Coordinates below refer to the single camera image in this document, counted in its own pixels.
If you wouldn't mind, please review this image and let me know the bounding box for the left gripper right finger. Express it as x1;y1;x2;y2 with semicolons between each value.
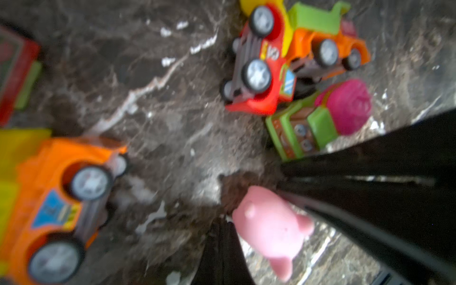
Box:
222;220;255;285

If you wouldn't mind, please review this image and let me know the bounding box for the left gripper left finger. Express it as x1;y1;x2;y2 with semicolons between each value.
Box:
191;218;223;285

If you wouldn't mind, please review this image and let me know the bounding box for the pink rubber pig toy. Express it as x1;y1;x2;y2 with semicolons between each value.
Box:
232;186;315;282

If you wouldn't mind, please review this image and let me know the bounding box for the orange green dump truck toy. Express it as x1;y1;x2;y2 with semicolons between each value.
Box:
286;1;371;83

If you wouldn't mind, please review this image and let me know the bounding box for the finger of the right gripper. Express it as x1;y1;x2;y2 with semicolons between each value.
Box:
277;179;456;285
281;110;456;178

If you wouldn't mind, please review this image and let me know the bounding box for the red toy car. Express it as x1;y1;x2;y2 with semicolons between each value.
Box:
220;1;296;116

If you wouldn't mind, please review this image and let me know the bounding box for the yellow orange dump truck toy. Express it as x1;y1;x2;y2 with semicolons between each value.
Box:
1;128;129;285

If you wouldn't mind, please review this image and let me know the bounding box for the green pink toy car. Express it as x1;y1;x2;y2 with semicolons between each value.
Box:
265;78;372;162

